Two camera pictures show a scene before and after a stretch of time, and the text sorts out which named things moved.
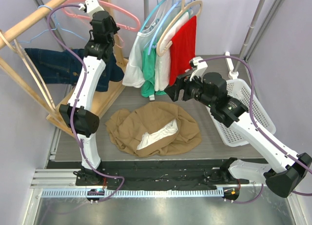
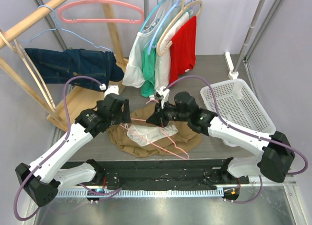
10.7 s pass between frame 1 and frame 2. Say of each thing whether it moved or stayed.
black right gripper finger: moved
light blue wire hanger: stayed
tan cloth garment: stayed
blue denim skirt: stayed
